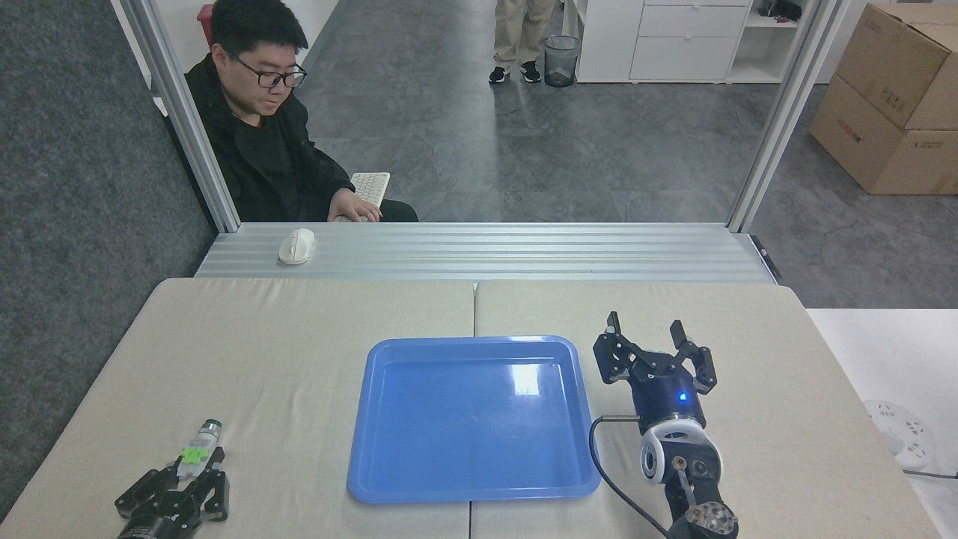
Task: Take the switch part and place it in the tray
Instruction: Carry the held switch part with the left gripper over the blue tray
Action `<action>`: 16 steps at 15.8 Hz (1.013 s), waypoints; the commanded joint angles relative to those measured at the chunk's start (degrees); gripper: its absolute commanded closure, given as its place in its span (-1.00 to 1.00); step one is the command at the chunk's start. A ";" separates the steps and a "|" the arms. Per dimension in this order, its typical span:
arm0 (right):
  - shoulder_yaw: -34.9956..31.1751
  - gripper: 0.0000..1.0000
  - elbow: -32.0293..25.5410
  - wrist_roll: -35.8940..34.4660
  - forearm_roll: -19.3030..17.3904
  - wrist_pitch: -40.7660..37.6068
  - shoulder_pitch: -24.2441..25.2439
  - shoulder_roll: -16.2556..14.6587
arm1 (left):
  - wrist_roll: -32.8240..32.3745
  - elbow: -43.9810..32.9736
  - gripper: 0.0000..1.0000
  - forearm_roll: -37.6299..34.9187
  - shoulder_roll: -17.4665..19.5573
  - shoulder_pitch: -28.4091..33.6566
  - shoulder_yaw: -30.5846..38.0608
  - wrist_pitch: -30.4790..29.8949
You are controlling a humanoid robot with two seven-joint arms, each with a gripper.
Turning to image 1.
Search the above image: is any white side table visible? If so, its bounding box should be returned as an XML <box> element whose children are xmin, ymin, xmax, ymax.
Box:
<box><xmin>806</xmin><ymin>308</ymin><xmax>958</xmax><ymax>539</ymax></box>

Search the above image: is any white green switch part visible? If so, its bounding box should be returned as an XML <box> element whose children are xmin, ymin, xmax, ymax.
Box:
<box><xmin>176</xmin><ymin>418</ymin><xmax>224</xmax><ymax>481</ymax></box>

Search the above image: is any black corner bracket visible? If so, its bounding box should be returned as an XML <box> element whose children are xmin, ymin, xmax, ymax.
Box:
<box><xmin>750</xmin><ymin>234</ymin><xmax>782</xmax><ymax>280</ymax></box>

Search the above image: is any person's left hand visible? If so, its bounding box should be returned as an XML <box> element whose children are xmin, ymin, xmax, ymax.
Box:
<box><xmin>329</xmin><ymin>188</ymin><xmax>383</xmax><ymax>224</ymax></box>

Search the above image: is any standing person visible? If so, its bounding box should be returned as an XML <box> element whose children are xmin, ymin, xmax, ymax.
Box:
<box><xmin>488</xmin><ymin>0</ymin><xmax>559</xmax><ymax>85</ymax></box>

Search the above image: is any seated person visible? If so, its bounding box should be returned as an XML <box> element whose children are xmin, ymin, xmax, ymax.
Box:
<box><xmin>184</xmin><ymin>0</ymin><xmax>420</xmax><ymax>224</ymax></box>

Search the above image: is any blue plastic tray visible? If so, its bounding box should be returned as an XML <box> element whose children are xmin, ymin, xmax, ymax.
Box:
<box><xmin>347</xmin><ymin>335</ymin><xmax>602</xmax><ymax>505</ymax></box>

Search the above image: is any silver aluminium rail platform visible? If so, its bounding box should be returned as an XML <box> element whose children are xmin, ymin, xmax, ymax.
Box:
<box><xmin>194</xmin><ymin>222</ymin><xmax>779</xmax><ymax>284</ymax></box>

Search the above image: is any round white power socket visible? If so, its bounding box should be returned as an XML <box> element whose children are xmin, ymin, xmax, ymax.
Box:
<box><xmin>862</xmin><ymin>399</ymin><xmax>937</xmax><ymax>471</ymax></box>

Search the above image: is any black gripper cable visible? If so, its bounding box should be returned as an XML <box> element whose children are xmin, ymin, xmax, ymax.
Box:
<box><xmin>588</xmin><ymin>415</ymin><xmax>674</xmax><ymax>539</ymax></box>

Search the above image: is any black mesh waste bin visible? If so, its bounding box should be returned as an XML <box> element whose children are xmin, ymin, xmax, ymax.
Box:
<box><xmin>542</xmin><ymin>35</ymin><xmax>582</xmax><ymax>88</ymax></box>

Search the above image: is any small cardboard box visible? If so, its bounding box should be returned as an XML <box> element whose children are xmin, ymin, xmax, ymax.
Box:
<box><xmin>835</xmin><ymin>2</ymin><xmax>958</xmax><ymax>131</ymax></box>

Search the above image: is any silver aluminium post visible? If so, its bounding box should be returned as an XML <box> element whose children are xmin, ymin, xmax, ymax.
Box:
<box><xmin>112</xmin><ymin>0</ymin><xmax>241</xmax><ymax>234</ymax></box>
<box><xmin>727</xmin><ymin>0</ymin><xmax>851</xmax><ymax>234</ymax></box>

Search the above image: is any white keyboard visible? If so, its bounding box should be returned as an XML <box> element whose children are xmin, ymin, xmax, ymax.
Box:
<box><xmin>349</xmin><ymin>171</ymin><xmax>392</xmax><ymax>209</ymax></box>

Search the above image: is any white computer mouse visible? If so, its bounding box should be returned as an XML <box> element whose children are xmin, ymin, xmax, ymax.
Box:
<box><xmin>278</xmin><ymin>228</ymin><xmax>316</xmax><ymax>266</ymax></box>

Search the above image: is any white drawer cabinet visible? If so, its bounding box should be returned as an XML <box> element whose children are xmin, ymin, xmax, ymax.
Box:
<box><xmin>561</xmin><ymin>0</ymin><xmax>806</xmax><ymax>84</ymax></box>

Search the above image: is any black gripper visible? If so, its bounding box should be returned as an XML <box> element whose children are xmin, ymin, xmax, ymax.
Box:
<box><xmin>593</xmin><ymin>311</ymin><xmax>718</xmax><ymax>435</ymax></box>
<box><xmin>114</xmin><ymin>446</ymin><xmax>231</xmax><ymax>539</ymax></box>

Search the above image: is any large cardboard box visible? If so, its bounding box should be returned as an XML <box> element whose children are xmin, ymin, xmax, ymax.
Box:
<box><xmin>809</xmin><ymin>73</ymin><xmax>958</xmax><ymax>196</ymax></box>

